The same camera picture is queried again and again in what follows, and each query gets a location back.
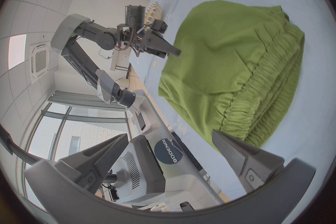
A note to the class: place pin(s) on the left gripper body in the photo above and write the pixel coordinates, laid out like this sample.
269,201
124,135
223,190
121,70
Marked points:
147,41

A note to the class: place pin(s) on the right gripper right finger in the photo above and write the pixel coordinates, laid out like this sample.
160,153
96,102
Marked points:
244,160

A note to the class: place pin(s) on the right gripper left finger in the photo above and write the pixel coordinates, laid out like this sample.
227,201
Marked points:
102,157

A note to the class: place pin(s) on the green shorts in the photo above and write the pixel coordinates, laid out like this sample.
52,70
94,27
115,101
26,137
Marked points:
223,60

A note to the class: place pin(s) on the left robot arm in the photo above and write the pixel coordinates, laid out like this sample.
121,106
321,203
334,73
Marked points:
86,31

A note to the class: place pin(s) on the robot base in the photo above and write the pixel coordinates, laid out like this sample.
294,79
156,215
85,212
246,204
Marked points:
178,173

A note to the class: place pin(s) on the round woven basket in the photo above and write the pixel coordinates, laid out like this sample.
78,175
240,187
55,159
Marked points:
153,11

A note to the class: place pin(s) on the white ceiling air vent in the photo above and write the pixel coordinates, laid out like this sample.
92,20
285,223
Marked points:
40,60

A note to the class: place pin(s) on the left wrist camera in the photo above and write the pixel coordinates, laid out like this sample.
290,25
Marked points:
160,26

